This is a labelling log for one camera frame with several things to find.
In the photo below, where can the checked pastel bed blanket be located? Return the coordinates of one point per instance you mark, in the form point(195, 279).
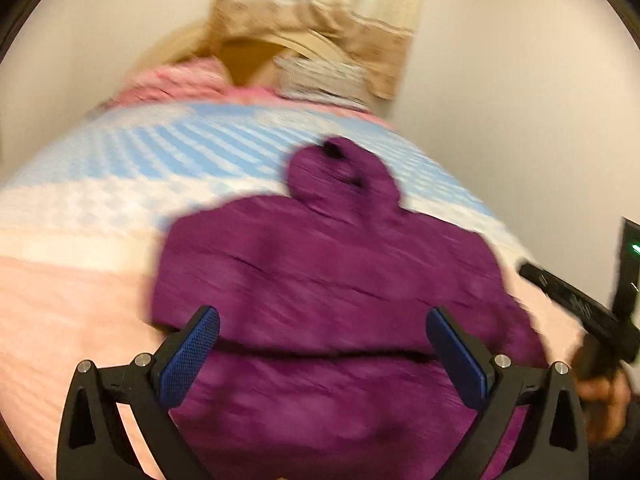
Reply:
point(100, 210)

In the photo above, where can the pink folded blanket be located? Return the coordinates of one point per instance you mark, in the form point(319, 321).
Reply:
point(195, 77)

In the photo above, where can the grey pillow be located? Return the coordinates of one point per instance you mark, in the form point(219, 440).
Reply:
point(320, 80)

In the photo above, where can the purple puffer jacket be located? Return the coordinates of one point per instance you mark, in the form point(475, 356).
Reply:
point(325, 270)

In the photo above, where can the wooden headboard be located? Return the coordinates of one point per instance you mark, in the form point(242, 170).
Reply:
point(245, 62)

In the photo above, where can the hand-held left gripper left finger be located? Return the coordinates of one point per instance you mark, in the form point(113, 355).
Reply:
point(192, 355)

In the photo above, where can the person's right hand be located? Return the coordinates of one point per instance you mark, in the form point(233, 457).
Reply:
point(607, 402)

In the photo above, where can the beige patterned curtain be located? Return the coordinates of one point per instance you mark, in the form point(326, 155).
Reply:
point(320, 5)

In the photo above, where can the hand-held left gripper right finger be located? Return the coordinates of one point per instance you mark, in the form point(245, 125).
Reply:
point(457, 355)

